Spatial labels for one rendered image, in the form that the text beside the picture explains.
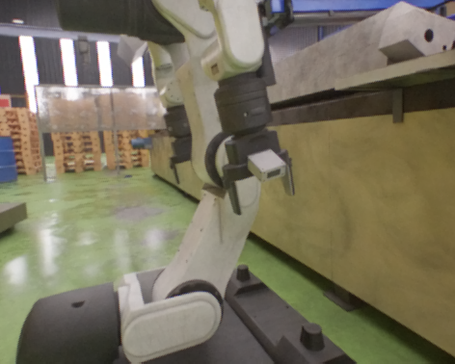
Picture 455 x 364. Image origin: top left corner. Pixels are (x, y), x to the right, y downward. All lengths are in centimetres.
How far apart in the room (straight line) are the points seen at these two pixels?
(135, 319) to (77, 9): 59
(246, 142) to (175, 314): 39
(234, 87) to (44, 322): 55
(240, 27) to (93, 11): 31
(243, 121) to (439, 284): 71
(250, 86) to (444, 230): 65
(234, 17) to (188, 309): 55
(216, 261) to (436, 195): 58
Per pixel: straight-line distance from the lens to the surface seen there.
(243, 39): 49
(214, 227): 72
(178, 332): 73
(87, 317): 73
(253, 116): 50
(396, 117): 101
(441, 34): 108
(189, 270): 73
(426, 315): 109
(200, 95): 69
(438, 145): 94
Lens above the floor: 66
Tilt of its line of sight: 6 degrees down
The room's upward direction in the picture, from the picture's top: 3 degrees counter-clockwise
